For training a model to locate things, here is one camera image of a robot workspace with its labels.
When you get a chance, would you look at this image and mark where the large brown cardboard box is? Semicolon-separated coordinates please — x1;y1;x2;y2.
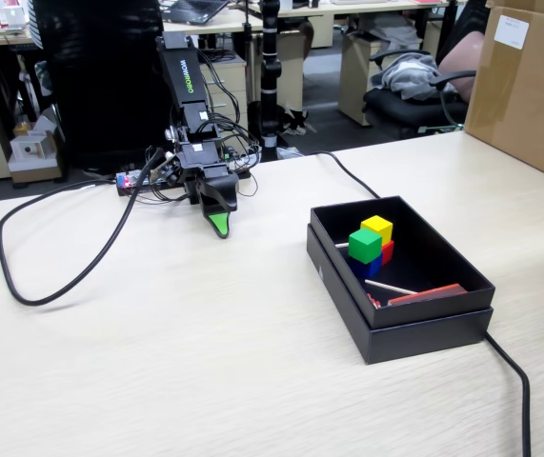
463;0;544;188

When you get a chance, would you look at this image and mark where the robot controller board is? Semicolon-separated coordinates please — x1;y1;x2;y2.
115;169;158;197

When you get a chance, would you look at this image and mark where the blue wooden cube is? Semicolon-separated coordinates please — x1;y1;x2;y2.
350;256;383;280

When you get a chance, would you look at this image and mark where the black open box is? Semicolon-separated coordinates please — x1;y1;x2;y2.
306;223;494;366

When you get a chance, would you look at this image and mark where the black camera stand pole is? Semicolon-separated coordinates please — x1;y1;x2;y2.
257;0;283;149

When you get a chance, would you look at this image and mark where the yellow wooden cube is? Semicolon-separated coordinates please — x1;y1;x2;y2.
360;214;393;247

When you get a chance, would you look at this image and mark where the flat red orange block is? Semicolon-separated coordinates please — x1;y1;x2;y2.
388;283;468;307

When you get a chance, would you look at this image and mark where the green wooden cube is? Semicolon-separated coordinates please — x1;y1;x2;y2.
348;228;383;264

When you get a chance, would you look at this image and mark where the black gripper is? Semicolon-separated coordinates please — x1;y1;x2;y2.
179;160;241;240

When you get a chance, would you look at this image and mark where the beige office desk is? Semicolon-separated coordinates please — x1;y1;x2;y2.
161;0;344;35

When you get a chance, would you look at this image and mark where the beige desk cabinet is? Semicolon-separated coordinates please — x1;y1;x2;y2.
337;27;425;128

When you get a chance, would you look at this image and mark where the small white cardboard box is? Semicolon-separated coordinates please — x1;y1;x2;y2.
9;130;61;173

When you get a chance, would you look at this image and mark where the black mesh office chair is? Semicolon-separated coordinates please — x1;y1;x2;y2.
31;0;180;177

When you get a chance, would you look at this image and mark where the black office chair with armrests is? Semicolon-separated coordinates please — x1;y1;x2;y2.
362;47;478;140

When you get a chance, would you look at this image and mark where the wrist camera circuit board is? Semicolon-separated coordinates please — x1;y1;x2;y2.
154;156;182;187

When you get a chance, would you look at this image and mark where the black laptop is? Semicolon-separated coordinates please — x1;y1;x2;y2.
161;0;231;25

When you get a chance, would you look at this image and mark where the long white stick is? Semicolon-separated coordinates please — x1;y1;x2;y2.
364;279;418;295

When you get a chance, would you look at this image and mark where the grey clothes pile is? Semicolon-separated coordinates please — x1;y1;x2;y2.
376;50;458;102

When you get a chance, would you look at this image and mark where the black cardboard box tray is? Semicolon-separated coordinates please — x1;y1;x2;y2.
309;194;496;329

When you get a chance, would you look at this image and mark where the thick black cable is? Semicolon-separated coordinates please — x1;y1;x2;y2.
309;150;533;457
0;148;164;307

